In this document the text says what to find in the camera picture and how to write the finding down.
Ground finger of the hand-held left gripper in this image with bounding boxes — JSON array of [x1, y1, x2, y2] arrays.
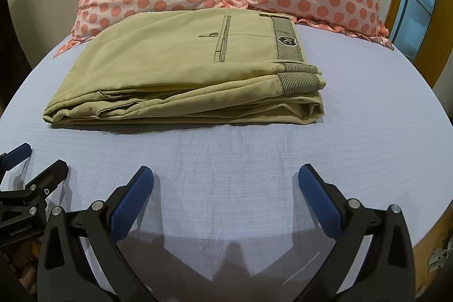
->
[[0, 143, 33, 182], [0, 159, 70, 218]]

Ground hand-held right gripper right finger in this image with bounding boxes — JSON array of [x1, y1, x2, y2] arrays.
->
[[248, 164, 417, 302]]

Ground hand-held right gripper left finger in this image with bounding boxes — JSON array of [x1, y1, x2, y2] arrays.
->
[[35, 166, 213, 302]]

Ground khaki pants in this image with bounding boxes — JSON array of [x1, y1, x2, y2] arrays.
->
[[42, 9, 327, 127]]

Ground wooden bed frame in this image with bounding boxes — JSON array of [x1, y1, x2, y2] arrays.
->
[[412, 201, 453, 302]]

